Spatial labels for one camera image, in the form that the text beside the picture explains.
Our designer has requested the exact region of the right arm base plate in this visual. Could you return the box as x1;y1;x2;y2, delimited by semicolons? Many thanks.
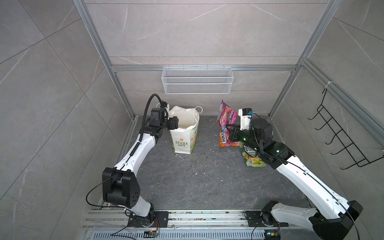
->
245;211;289;227

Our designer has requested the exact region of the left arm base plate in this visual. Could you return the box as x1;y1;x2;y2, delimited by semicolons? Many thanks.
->
128;211;169;228

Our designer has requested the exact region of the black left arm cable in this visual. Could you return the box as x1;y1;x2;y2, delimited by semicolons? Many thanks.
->
138;93;165;142

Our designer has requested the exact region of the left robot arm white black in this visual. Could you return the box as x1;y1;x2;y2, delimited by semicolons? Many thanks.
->
102;106;179;227

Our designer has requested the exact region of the white wire mesh basket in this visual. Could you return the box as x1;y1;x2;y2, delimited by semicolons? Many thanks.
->
162;67;234;95

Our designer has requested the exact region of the yellow orange snack packet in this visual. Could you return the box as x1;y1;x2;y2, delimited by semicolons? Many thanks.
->
219;132;243;148

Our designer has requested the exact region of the white floral paper bag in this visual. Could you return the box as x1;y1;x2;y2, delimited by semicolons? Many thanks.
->
166;104;204;155

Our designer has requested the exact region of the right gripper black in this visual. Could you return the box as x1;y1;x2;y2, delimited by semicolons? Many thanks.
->
226;122;264;155

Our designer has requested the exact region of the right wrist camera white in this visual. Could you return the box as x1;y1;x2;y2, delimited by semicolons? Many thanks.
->
238;108;253;131

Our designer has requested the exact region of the aluminium front rail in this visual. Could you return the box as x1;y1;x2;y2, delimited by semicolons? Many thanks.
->
83;206;317;231

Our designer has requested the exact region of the magenta snack packet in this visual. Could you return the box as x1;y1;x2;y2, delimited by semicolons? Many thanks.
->
217;101;238;135

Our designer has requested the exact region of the green circuit board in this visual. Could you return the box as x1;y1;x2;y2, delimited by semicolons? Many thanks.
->
265;230;281;240

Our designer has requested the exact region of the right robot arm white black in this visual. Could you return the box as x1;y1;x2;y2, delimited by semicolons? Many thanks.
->
225;116;363;240

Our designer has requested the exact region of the black wire hook rack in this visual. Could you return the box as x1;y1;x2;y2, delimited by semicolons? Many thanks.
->
308;89;384;170

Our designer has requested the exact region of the yellow lemon candy packet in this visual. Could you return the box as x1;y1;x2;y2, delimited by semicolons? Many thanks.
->
241;146;267;168

